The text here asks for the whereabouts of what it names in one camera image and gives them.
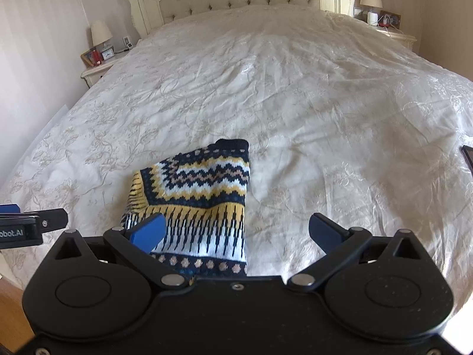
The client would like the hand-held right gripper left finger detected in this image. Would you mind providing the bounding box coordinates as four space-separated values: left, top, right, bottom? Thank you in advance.
55 213 185 288

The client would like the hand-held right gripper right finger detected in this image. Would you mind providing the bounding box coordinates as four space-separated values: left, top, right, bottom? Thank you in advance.
286 213 422 291

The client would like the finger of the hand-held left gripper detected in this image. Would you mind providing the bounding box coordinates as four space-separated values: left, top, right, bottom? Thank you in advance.
0 203 69 234

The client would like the cream nightstand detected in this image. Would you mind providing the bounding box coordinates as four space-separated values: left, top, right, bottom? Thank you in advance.
377 25 417 53
80 50 131 89

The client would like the dark picture frame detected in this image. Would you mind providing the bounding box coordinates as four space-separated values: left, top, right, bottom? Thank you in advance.
380 10 402 29

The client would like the navy patterned knit sweater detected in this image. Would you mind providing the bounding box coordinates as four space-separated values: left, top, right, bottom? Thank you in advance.
121 138 252 278

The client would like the black phone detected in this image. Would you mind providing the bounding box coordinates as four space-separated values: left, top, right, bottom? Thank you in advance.
461 145 473 175

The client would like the bed with white bedspread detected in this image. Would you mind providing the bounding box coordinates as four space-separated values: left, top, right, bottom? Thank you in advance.
0 5 473 319

